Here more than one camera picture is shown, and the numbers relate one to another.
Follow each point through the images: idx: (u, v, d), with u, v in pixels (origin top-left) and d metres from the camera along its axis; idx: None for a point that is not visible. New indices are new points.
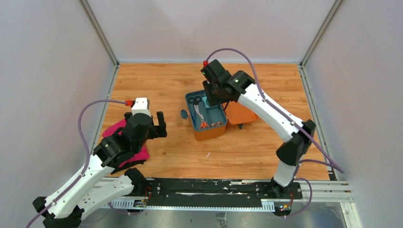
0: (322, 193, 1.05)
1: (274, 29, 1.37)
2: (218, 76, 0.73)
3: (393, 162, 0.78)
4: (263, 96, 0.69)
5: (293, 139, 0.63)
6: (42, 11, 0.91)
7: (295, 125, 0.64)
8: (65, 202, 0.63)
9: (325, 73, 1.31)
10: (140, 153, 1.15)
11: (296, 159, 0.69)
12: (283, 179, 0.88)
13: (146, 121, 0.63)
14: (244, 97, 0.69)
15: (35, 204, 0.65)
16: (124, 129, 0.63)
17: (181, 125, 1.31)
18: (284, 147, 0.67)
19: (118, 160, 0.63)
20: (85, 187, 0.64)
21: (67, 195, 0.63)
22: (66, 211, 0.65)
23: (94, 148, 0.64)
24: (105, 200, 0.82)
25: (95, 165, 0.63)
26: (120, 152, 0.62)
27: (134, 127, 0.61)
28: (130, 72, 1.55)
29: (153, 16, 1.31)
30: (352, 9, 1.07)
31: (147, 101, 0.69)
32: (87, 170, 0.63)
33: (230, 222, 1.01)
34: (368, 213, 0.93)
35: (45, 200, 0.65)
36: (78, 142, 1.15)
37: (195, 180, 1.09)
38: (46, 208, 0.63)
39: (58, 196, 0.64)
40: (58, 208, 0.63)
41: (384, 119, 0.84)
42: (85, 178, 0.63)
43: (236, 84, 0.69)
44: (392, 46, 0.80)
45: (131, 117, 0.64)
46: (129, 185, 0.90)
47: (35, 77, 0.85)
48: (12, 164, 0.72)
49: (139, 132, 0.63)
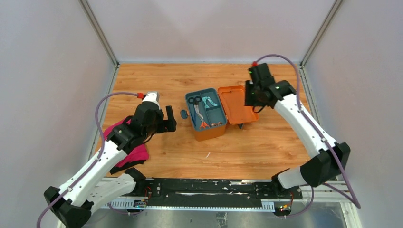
0: (322, 192, 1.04)
1: (274, 29, 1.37)
2: (263, 80, 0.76)
3: (393, 162, 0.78)
4: (300, 107, 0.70)
5: (319, 157, 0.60)
6: (42, 11, 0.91)
7: (325, 142, 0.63)
8: (82, 186, 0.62)
9: (325, 73, 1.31)
10: (140, 153, 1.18)
11: (319, 181, 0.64)
12: (288, 182, 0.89)
13: (153, 107, 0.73)
14: (282, 104, 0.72)
15: (47, 194, 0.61)
16: (134, 116, 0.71)
17: (181, 125, 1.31)
18: (309, 164, 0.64)
19: (131, 145, 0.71)
20: (102, 171, 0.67)
21: (84, 179, 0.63)
22: (81, 199, 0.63)
23: (107, 136, 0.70)
24: (110, 195, 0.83)
25: (110, 149, 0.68)
26: (133, 137, 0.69)
27: (144, 112, 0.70)
28: (130, 72, 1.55)
29: (153, 16, 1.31)
30: (352, 9, 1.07)
31: (156, 94, 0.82)
32: (103, 155, 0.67)
33: (230, 222, 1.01)
34: (368, 213, 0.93)
35: (58, 190, 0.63)
36: (77, 142, 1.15)
37: (195, 180, 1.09)
38: (62, 194, 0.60)
39: (74, 182, 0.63)
40: (75, 194, 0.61)
41: (384, 119, 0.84)
42: (103, 161, 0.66)
43: (277, 91, 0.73)
44: (392, 46, 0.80)
45: (139, 105, 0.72)
46: (131, 181, 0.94)
47: (35, 77, 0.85)
48: (11, 164, 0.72)
49: (148, 117, 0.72)
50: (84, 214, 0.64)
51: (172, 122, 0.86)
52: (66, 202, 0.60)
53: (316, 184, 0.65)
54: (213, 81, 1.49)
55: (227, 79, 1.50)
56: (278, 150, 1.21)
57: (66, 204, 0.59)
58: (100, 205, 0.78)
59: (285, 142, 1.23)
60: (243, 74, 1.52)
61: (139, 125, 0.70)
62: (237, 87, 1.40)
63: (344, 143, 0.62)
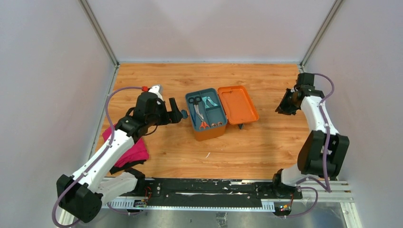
0: (322, 193, 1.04)
1: (274, 29, 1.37)
2: (303, 84, 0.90)
3: (393, 162, 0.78)
4: (321, 102, 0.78)
5: (312, 132, 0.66)
6: (41, 12, 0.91)
7: (326, 127, 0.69)
8: (97, 171, 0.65)
9: (325, 73, 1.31)
10: (140, 152, 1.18)
11: (308, 162, 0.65)
12: (288, 176, 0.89)
13: (152, 97, 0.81)
14: (306, 98, 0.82)
15: (61, 181, 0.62)
16: (136, 107, 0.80)
17: (181, 125, 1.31)
18: (304, 145, 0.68)
19: (139, 133, 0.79)
20: (113, 157, 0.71)
21: (99, 164, 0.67)
22: (94, 184, 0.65)
23: (115, 126, 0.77)
24: (117, 190, 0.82)
25: (120, 137, 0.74)
26: (138, 125, 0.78)
27: (145, 102, 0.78)
28: (130, 72, 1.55)
29: (153, 16, 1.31)
30: (352, 9, 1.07)
31: (158, 87, 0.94)
32: (114, 141, 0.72)
33: (230, 222, 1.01)
34: (368, 213, 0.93)
35: (71, 176, 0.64)
36: (77, 142, 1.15)
37: (195, 180, 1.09)
38: (77, 179, 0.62)
39: (88, 167, 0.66)
40: (91, 178, 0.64)
41: (384, 119, 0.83)
42: (114, 147, 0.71)
43: (308, 92, 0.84)
44: (392, 46, 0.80)
45: (139, 96, 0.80)
46: (133, 177, 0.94)
47: (35, 77, 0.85)
48: (12, 164, 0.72)
49: (149, 106, 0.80)
50: (98, 203, 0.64)
51: (176, 112, 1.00)
52: (83, 185, 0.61)
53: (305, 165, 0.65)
54: (213, 81, 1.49)
55: (227, 78, 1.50)
56: (278, 150, 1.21)
57: (84, 187, 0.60)
58: (108, 200, 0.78)
59: (285, 142, 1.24)
60: (243, 74, 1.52)
61: (142, 114, 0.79)
62: (237, 87, 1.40)
63: (345, 138, 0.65)
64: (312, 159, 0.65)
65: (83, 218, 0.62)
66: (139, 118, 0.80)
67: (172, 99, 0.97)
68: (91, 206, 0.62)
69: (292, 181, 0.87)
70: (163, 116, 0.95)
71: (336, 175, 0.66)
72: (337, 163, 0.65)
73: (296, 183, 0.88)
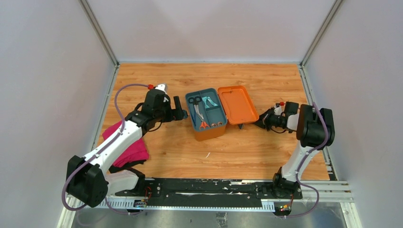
0: (322, 193, 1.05)
1: (273, 29, 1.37)
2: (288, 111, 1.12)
3: (393, 163, 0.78)
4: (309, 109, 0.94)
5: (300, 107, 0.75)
6: (41, 12, 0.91)
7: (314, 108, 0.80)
8: (108, 154, 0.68)
9: (325, 73, 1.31)
10: (140, 153, 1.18)
11: (305, 125, 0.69)
12: (287, 167, 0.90)
13: (161, 92, 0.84)
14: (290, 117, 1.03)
15: (72, 162, 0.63)
16: (144, 102, 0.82)
17: (181, 125, 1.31)
18: (299, 119, 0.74)
19: (147, 126, 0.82)
20: (123, 145, 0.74)
21: (110, 148, 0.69)
22: (104, 166, 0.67)
23: (126, 117, 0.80)
24: (119, 184, 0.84)
25: (131, 127, 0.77)
26: (147, 119, 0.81)
27: (154, 98, 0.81)
28: (130, 72, 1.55)
29: (153, 16, 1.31)
30: (352, 9, 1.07)
31: (164, 85, 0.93)
32: (124, 130, 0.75)
33: (230, 222, 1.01)
34: (368, 213, 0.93)
35: (82, 157, 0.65)
36: (77, 141, 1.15)
37: (196, 180, 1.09)
38: (90, 159, 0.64)
39: (100, 150, 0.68)
40: (102, 159, 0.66)
41: (384, 119, 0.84)
42: (125, 135, 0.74)
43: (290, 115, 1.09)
44: (392, 46, 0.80)
45: (148, 92, 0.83)
46: (135, 175, 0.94)
47: (35, 77, 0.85)
48: (11, 164, 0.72)
49: (158, 102, 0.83)
50: (103, 188, 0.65)
51: (179, 110, 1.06)
52: (95, 166, 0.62)
53: (303, 128, 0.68)
54: (213, 81, 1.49)
55: (227, 78, 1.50)
56: (279, 150, 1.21)
57: (96, 167, 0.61)
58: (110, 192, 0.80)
59: (285, 142, 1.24)
60: (243, 74, 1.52)
61: (150, 109, 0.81)
62: (237, 87, 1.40)
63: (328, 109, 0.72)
64: (307, 122, 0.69)
65: (90, 202, 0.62)
66: (147, 113, 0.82)
67: (177, 98, 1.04)
68: (98, 190, 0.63)
69: (292, 171, 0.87)
70: (168, 113, 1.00)
71: (333, 137, 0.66)
72: (329, 123, 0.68)
73: (296, 175, 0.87)
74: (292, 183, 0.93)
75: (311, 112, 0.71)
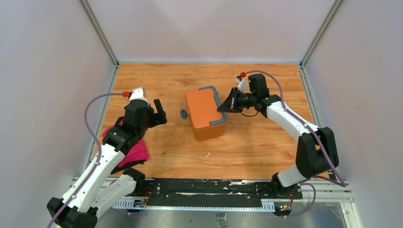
0: (322, 193, 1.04)
1: (274, 29, 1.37)
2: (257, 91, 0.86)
3: (393, 163, 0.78)
4: (284, 106, 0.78)
5: (300, 138, 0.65)
6: (42, 12, 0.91)
7: (307, 127, 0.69)
8: (87, 191, 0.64)
9: (326, 72, 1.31)
10: (140, 153, 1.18)
11: (311, 166, 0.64)
12: (288, 179, 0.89)
13: (142, 105, 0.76)
14: (270, 109, 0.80)
15: (51, 204, 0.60)
16: (124, 117, 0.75)
17: (180, 125, 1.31)
18: (299, 151, 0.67)
19: (128, 145, 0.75)
20: (103, 175, 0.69)
21: (87, 185, 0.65)
22: (85, 205, 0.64)
23: (103, 139, 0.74)
24: (116, 196, 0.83)
25: (108, 152, 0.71)
26: (128, 137, 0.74)
27: (134, 111, 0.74)
28: (130, 72, 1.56)
29: (153, 16, 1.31)
30: (352, 9, 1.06)
31: (142, 90, 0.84)
32: (101, 158, 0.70)
33: (230, 222, 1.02)
34: (367, 213, 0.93)
35: (60, 199, 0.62)
36: (77, 142, 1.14)
37: (196, 180, 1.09)
38: (67, 202, 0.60)
39: (77, 189, 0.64)
40: (80, 200, 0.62)
41: (384, 118, 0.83)
42: (102, 165, 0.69)
43: (260, 92, 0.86)
44: (392, 46, 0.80)
45: (127, 105, 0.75)
46: (132, 182, 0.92)
47: (35, 77, 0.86)
48: (11, 163, 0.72)
49: (139, 115, 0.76)
50: (91, 220, 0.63)
51: (162, 114, 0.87)
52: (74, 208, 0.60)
53: (311, 168, 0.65)
54: (213, 81, 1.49)
55: (226, 78, 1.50)
56: (278, 150, 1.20)
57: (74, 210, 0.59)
58: (108, 205, 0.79)
59: (285, 142, 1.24)
60: None
61: (131, 125, 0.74)
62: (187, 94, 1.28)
63: (326, 127, 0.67)
64: (313, 162, 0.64)
65: None
66: (129, 129, 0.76)
67: (156, 100, 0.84)
68: (86, 223, 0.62)
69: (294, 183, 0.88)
70: (151, 120, 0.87)
71: (338, 163, 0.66)
72: (333, 154, 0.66)
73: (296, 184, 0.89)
74: (290, 188, 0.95)
75: (313, 147, 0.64)
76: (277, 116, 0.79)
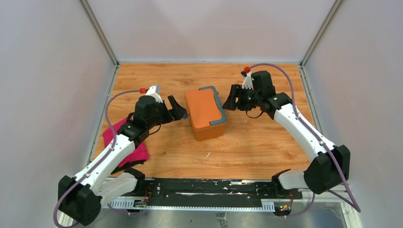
0: (321, 193, 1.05)
1: (274, 29, 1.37)
2: (264, 90, 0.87)
3: (394, 162, 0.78)
4: (297, 114, 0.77)
5: (317, 160, 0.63)
6: (42, 13, 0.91)
7: (323, 145, 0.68)
8: (100, 172, 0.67)
9: (326, 72, 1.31)
10: (140, 153, 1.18)
11: (323, 185, 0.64)
12: (288, 181, 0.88)
13: (150, 101, 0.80)
14: (280, 113, 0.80)
15: (63, 183, 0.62)
16: (135, 113, 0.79)
17: (181, 125, 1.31)
18: (311, 169, 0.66)
19: (139, 138, 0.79)
20: (115, 160, 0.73)
21: (101, 166, 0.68)
22: (96, 186, 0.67)
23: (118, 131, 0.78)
24: (118, 191, 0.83)
25: (123, 141, 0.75)
26: (138, 131, 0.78)
27: (143, 108, 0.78)
28: (130, 72, 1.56)
29: (153, 16, 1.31)
30: (352, 9, 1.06)
31: (156, 87, 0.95)
32: (116, 145, 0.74)
33: (230, 222, 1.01)
34: (367, 213, 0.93)
35: (73, 177, 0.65)
36: (77, 142, 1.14)
37: (196, 180, 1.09)
38: (80, 180, 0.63)
39: (91, 169, 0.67)
40: (92, 180, 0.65)
41: (384, 118, 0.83)
42: (116, 151, 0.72)
43: (267, 90, 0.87)
44: (392, 46, 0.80)
45: (137, 102, 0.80)
46: (133, 179, 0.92)
47: (35, 77, 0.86)
48: (11, 163, 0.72)
49: (148, 111, 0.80)
50: (96, 205, 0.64)
51: (177, 110, 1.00)
52: (86, 186, 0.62)
53: (321, 186, 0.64)
54: (213, 81, 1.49)
55: (226, 78, 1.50)
56: (278, 150, 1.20)
57: (86, 188, 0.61)
58: (110, 199, 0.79)
59: (285, 142, 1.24)
60: None
61: (141, 120, 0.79)
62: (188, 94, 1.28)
63: (342, 146, 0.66)
64: (325, 182, 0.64)
65: (82, 221, 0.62)
66: (139, 124, 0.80)
67: (170, 97, 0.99)
68: (91, 209, 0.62)
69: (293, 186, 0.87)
70: (165, 114, 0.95)
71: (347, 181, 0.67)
72: (346, 172, 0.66)
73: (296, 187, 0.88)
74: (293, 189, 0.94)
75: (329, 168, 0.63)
76: (287, 122, 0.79)
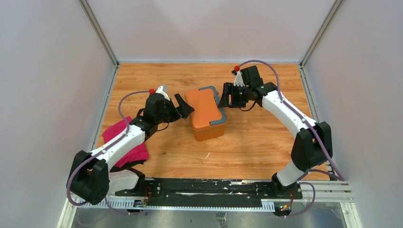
0: (321, 193, 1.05)
1: (274, 29, 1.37)
2: (252, 80, 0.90)
3: (394, 162, 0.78)
4: (281, 98, 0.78)
5: (298, 135, 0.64)
6: (42, 13, 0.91)
7: (305, 122, 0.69)
8: (114, 151, 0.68)
9: (326, 72, 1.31)
10: (140, 153, 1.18)
11: (307, 161, 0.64)
12: (286, 177, 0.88)
13: (160, 98, 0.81)
14: (266, 99, 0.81)
15: (79, 157, 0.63)
16: (145, 108, 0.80)
17: (181, 125, 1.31)
18: (295, 145, 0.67)
19: (149, 132, 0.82)
20: (128, 145, 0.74)
21: (115, 147, 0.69)
22: (110, 163, 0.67)
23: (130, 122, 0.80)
24: (121, 182, 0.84)
25: (136, 130, 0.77)
26: (148, 125, 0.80)
27: (153, 104, 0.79)
28: (130, 72, 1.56)
29: (153, 17, 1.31)
30: (352, 8, 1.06)
31: (164, 87, 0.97)
32: (129, 132, 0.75)
33: (230, 221, 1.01)
34: (367, 213, 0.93)
35: (89, 153, 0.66)
36: (77, 141, 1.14)
37: (195, 181, 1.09)
38: (96, 155, 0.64)
39: (107, 147, 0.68)
40: (108, 156, 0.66)
41: (384, 118, 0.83)
42: (129, 137, 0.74)
43: (254, 80, 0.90)
44: (392, 46, 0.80)
45: (148, 98, 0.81)
46: (134, 175, 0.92)
47: (35, 77, 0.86)
48: (11, 163, 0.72)
49: (158, 108, 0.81)
50: (105, 186, 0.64)
51: (183, 107, 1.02)
52: (101, 160, 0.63)
53: (306, 162, 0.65)
54: (213, 81, 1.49)
55: (226, 78, 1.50)
56: (278, 150, 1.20)
57: (101, 162, 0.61)
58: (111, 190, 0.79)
59: (285, 142, 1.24)
60: None
61: (151, 116, 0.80)
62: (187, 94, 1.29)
63: (323, 121, 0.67)
64: (310, 157, 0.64)
65: (91, 199, 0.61)
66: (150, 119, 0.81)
67: (177, 95, 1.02)
68: (100, 187, 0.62)
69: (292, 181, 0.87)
70: (173, 112, 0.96)
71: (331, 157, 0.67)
72: (329, 148, 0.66)
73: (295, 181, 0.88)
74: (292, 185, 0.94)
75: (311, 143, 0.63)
76: (273, 106, 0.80)
